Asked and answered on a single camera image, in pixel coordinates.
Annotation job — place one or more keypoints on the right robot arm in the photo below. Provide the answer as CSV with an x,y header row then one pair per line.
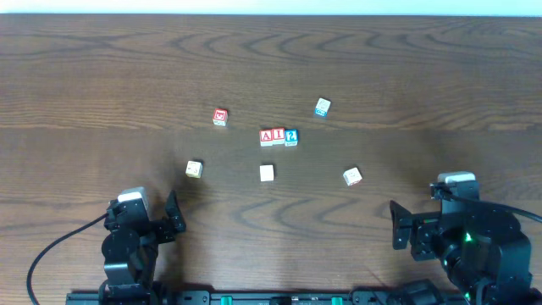
x,y
480,245

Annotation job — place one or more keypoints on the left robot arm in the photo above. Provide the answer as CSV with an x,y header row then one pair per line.
x,y
132,273

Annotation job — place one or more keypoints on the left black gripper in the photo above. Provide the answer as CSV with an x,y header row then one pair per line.
x,y
163,226

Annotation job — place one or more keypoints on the red picture block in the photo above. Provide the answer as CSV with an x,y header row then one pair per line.
x,y
220,117

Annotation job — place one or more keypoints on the red letter A block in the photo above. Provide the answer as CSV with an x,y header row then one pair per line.
x,y
266,138

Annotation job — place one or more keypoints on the plain white centre block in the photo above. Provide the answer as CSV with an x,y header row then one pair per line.
x,y
266,172

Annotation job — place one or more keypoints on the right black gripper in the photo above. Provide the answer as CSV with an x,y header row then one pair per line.
x,y
416,231

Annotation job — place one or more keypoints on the red letter I block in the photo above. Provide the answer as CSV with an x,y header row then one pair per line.
x,y
278,136

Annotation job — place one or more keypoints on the yellow-edged picture block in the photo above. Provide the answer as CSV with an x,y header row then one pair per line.
x,y
194,169

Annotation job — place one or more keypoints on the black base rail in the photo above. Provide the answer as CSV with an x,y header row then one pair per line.
x,y
419,292

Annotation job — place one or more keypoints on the blue and white block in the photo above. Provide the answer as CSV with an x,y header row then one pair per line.
x,y
322,107

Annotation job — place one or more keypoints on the white block red side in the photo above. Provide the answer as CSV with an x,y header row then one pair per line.
x,y
352,176

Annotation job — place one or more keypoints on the blue number 2 block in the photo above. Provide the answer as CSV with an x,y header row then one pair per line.
x,y
291,138

